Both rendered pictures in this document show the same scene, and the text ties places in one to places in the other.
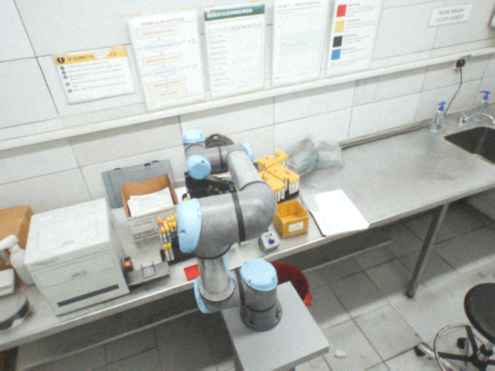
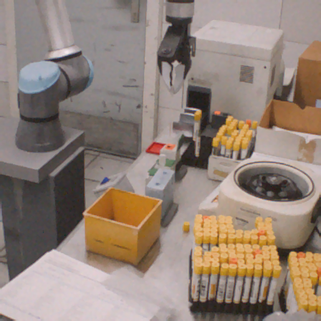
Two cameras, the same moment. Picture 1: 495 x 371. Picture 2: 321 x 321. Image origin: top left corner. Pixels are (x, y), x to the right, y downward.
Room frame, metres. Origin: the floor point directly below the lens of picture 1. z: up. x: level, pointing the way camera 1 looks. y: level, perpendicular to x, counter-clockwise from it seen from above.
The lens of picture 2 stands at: (1.97, -1.06, 1.66)
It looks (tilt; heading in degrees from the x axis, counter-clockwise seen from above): 28 degrees down; 127
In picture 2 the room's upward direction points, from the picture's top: 3 degrees clockwise
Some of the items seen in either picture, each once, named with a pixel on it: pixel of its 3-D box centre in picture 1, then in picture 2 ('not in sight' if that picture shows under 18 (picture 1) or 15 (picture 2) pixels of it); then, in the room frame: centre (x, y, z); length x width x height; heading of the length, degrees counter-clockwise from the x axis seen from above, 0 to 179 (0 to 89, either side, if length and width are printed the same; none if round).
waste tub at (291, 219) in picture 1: (290, 219); (123, 225); (1.24, -0.22, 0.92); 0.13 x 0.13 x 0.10; 16
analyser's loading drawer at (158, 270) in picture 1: (143, 272); (192, 116); (0.97, 0.42, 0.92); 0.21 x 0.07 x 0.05; 109
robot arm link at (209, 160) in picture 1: (203, 161); not in sight; (0.99, 0.12, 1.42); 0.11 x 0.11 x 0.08; 9
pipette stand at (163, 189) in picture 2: not in sight; (160, 196); (1.22, -0.06, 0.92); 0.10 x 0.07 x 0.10; 111
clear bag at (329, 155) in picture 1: (329, 151); not in sight; (1.79, -0.52, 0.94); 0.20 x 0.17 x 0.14; 80
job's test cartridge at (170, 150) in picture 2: not in sight; (170, 157); (1.10, 0.14, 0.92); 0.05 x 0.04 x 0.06; 18
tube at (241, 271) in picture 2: not in sight; (238, 287); (1.56, -0.24, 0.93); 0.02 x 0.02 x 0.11
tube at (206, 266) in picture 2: not in sight; (204, 286); (1.51, -0.28, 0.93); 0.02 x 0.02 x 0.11
